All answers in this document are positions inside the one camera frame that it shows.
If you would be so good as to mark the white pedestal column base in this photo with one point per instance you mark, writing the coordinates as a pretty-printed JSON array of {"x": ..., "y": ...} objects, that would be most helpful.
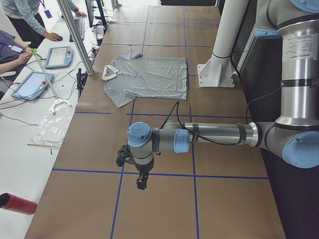
[{"x": 217, "y": 72}]

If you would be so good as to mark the black tool on table edge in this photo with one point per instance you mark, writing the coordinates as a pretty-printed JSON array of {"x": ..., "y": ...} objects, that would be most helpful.
[{"x": 81, "y": 81}]

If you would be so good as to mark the black keyboard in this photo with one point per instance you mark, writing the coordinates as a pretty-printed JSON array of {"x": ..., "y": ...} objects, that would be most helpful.
[{"x": 80, "y": 26}]

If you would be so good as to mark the near blue teach pendant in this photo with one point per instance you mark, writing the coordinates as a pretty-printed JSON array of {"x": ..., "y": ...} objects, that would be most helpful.
[{"x": 31, "y": 87}]

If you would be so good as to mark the far blue teach pendant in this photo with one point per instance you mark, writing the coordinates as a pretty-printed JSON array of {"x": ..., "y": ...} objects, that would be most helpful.
[{"x": 59, "y": 57}]

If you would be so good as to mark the red cylinder bottle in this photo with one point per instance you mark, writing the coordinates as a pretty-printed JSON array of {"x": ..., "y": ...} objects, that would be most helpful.
[{"x": 17, "y": 204}]

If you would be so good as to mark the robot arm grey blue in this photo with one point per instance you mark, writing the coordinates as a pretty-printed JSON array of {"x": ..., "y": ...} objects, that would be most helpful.
[{"x": 211, "y": 127}]

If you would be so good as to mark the aluminium frame post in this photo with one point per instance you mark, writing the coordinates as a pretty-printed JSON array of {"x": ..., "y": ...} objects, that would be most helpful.
[{"x": 68, "y": 17}]

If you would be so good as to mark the seated person dark shirt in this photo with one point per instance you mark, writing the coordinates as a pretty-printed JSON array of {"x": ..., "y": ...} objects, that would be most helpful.
[{"x": 14, "y": 54}]

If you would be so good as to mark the reach grabber stick green handle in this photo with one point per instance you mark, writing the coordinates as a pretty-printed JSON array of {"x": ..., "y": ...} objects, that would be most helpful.
[{"x": 57, "y": 101}]

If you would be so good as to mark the striped polo shirt white collar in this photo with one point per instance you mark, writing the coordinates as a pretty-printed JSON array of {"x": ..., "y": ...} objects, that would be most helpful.
[{"x": 131, "y": 75}]

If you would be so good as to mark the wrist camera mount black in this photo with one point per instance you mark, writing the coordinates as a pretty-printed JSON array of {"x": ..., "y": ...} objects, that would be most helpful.
[{"x": 124, "y": 156}]

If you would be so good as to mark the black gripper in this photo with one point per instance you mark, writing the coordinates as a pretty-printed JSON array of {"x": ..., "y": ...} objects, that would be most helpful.
[{"x": 143, "y": 169}]

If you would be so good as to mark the blue teach pendant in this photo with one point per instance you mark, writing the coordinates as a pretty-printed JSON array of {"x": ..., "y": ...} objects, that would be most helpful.
[
  {"x": 31, "y": 87},
  {"x": 59, "y": 57}
]

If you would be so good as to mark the clear plastic bag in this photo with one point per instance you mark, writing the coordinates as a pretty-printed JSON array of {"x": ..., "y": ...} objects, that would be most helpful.
[{"x": 53, "y": 127}]

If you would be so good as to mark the standing person grey shirt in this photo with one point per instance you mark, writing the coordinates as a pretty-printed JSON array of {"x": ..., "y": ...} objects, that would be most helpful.
[{"x": 25, "y": 17}]

